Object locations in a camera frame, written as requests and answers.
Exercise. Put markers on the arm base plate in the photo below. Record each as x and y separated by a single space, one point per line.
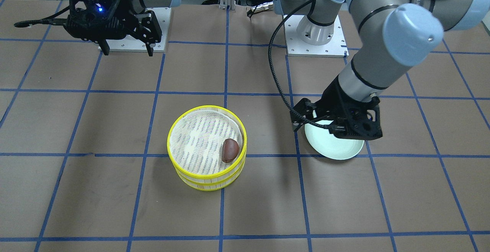
131 44
317 45

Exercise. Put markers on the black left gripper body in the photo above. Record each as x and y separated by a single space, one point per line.
334 95

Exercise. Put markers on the white steamer liner cloth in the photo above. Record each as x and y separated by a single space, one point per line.
196 141

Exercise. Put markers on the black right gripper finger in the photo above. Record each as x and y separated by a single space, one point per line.
150 48
104 47

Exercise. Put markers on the yellow rimmed top steamer layer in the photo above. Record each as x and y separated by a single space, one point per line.
241 153

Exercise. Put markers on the light green plate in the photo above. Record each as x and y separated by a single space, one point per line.
330 146

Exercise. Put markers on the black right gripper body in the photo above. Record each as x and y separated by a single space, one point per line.
129 10

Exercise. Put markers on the yellow rimmed bottom steamer layer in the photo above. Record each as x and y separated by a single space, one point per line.
215 182

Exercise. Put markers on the yellow rimmed steamer layer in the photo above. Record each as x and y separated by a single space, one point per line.
215 182
241 153

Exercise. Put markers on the brown bun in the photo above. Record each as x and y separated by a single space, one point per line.
230 150

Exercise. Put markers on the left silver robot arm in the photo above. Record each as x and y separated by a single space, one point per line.
395 34

